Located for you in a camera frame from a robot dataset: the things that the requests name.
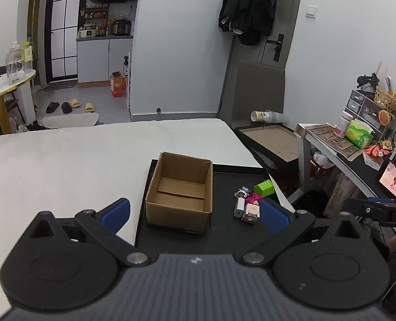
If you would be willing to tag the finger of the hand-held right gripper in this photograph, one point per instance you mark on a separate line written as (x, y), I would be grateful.
(382, 200)
(358, 205)

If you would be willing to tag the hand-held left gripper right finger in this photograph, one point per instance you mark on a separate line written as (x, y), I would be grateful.
(274, 215)

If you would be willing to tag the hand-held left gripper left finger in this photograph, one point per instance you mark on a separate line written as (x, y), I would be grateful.
(117, 212)

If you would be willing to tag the beige cube figurine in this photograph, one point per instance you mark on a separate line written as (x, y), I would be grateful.
(250, 211)

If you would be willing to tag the magenta hooded figurine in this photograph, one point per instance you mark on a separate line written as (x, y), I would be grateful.
(253, 199)

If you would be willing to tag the green hexagonal block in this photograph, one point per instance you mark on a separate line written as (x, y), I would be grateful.
(264, 189)

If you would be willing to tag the small white charger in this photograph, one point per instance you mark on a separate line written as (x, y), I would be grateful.
(239, 208)

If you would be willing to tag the small multicoloured figurine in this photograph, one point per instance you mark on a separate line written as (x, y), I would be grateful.
(243, 192)

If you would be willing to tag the black tray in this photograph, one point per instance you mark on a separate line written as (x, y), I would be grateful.
(231, 227)

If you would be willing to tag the cardboard box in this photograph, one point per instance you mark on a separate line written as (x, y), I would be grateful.
(177, 214)

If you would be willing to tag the brown paper bag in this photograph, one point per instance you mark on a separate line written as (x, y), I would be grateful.
(343, 190)

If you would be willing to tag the tablet screen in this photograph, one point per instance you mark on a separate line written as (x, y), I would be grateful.
(395, 179)

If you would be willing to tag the black bag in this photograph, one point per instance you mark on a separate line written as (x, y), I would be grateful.
(311, 204)

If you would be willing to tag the grey desk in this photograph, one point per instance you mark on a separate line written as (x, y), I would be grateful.
(358, 165)

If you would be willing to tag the red snack packet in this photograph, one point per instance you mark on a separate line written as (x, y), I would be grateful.
(377, 151)

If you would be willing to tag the red basket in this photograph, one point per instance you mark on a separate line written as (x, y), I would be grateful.
(318, 170)

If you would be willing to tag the yellow black snack packet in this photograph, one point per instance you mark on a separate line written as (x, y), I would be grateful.
(386, 144)

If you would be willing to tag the patterned desk mat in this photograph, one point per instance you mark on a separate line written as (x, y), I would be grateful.
(338, 142)

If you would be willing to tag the green wipes pack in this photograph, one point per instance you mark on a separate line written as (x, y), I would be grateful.
(358, 135)

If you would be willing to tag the black framed board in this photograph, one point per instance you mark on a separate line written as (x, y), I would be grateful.
(271, 140)

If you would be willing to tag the pink-lid white bottle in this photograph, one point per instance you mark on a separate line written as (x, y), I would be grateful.
(342, 123)

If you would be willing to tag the orange ball toy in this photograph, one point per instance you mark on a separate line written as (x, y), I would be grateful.
(384, 117)

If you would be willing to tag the grey drawer organizer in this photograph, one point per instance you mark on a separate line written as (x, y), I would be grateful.
(362, 105)

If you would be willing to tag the woven basket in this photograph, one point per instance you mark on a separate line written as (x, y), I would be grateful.
(387, 100)

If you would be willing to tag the stack of paper cups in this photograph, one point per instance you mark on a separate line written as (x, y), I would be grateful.
(261, 116)

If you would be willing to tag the white floor mat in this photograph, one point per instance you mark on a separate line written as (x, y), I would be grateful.
(70, 120)

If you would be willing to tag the yellow slipper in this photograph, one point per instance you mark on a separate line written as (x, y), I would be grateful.
(89, 107)
(74, 103)

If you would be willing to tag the black slipper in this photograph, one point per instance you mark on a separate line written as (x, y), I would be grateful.
(66, 107)
(52, 107)

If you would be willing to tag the black desk ornament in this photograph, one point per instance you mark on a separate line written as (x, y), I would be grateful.
(368, 82)

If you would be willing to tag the grey padded panel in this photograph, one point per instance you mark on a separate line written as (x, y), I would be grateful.
(254, 93)

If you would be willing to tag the orange carton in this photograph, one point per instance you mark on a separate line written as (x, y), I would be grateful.
(117, 87)

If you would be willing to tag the brown doormat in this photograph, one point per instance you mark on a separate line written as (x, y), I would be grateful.
(60, 85)

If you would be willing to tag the white spray bottle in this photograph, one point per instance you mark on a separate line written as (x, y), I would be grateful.
(126, 67)

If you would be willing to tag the white kitchen counter cabinet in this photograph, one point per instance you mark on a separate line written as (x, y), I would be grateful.
(94, 60)

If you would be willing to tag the round white table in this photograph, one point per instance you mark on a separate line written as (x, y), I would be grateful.
(3, 88)

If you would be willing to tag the black door lock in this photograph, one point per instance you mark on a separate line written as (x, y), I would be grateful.
(278, 46)

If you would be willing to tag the black cap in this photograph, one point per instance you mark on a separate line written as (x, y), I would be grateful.
(249, 37)

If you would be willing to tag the clear water bottles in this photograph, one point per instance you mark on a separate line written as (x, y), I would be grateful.
(15, 63)

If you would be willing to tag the white countertop appliance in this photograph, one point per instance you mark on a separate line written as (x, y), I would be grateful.
(87, 33)

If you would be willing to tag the jar with yellow label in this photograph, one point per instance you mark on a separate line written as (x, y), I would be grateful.
(28, 53)

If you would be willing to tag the black rice cooker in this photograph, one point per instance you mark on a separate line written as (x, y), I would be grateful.
(122, 27)

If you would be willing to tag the kitchen spice rack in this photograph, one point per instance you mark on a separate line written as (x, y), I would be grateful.
(95, 14)

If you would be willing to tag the grey door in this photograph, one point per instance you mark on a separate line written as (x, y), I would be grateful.
(288, 13)

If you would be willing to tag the black-framed glass door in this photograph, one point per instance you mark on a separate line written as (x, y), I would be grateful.
(59, 13)

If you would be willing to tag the black hanging jacket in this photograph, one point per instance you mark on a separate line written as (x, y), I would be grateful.
(244, 6)

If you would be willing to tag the white light switch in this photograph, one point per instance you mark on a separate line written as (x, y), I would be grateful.
(312, 11)

